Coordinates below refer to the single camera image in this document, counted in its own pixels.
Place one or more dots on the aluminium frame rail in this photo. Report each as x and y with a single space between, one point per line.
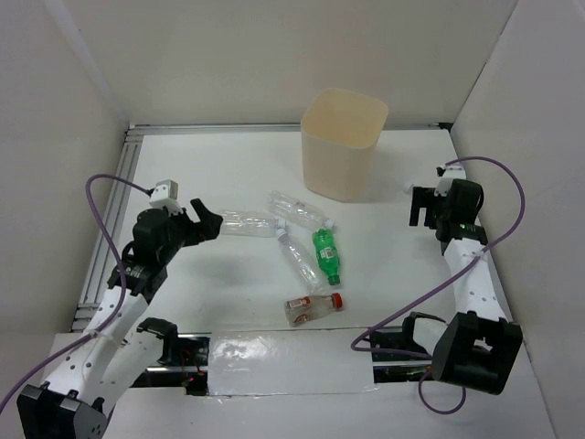
241 283

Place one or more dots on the green plastic bottle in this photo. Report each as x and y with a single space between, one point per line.
327 255

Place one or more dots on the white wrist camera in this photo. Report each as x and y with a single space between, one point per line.
164 196
446 175

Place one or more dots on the clear bottle red cap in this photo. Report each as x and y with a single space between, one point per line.
311 307

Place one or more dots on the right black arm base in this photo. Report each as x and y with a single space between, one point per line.
406 362

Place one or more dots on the clear bottle white cap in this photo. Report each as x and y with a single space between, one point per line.
301 263

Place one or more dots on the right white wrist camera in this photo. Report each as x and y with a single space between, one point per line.
446 175

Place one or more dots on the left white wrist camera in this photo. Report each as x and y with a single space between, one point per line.
164 196

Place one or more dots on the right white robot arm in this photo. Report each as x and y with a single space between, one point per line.
477 349

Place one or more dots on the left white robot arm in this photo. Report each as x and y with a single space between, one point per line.
77 399

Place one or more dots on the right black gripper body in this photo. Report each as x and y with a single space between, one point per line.
443 210

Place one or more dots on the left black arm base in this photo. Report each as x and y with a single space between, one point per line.
186 370

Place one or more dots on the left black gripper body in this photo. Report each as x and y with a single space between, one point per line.
183 233

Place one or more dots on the beige plastic bin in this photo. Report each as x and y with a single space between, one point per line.
340 132

